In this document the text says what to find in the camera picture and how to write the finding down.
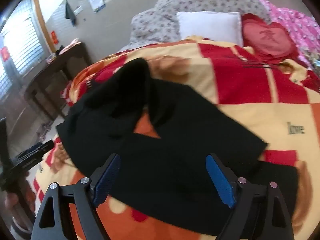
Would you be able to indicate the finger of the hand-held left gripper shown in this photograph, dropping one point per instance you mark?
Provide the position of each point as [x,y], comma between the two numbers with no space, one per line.
[37,148]

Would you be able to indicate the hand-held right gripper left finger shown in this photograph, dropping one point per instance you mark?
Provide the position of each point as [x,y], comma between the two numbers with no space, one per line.
[107,180]

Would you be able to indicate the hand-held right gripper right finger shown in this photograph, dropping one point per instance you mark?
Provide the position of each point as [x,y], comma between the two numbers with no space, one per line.
[220,180]

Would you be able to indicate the black pants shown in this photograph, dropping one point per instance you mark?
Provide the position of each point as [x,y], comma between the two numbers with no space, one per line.
[162,130]

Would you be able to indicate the red yellow printed blanket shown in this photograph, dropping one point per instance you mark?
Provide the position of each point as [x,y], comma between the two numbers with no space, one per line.
[250,110]

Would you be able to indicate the dark wooden desk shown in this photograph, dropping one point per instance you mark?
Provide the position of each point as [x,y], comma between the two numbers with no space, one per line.
[62,62]

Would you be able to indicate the small glass cup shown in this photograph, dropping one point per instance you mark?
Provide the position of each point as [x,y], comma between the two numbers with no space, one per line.
[51,58]

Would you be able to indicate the red paper decoration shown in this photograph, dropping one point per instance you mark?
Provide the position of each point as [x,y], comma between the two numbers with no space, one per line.
[5,53]
[54,37]

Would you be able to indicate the window with blinds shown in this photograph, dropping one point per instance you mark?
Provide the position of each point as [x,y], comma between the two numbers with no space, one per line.
[25,42]

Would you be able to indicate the pink item on desk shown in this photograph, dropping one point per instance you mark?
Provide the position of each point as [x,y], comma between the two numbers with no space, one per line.
[70,45]

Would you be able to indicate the dark hanging cloth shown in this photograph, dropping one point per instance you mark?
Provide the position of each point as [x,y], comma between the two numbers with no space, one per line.
[69,12]

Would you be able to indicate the red heart cushion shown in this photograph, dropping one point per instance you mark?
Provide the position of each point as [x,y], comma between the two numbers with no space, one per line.
[267,37]

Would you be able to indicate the colourful patterned cloth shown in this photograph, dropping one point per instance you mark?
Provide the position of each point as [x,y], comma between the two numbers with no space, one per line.
[315,59]

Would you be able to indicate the white pillow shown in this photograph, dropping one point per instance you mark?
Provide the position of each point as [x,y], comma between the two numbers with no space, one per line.
[207,25]

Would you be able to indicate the floral beige pillows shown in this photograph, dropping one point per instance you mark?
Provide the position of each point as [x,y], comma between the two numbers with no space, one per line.
[155,25]

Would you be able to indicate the pink printed quilt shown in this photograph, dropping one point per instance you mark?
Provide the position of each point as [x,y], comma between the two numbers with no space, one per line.
[295,22]

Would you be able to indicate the white wall fixture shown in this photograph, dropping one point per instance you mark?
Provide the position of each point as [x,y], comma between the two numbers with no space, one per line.
[78,10]

